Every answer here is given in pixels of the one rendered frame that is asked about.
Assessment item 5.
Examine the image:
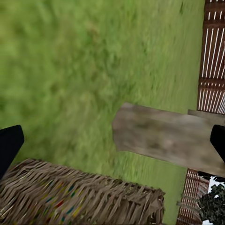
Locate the wicker basket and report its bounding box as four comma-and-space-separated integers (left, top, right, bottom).
0, 158, 168, 225

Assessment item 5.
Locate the easter egg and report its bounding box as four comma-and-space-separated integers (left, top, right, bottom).
29, 183, 83, 225

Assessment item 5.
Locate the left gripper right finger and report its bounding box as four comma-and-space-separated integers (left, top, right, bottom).
210, 124, 225, 162

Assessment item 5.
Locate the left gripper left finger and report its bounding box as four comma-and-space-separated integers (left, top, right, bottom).
0, 125, 24, 181

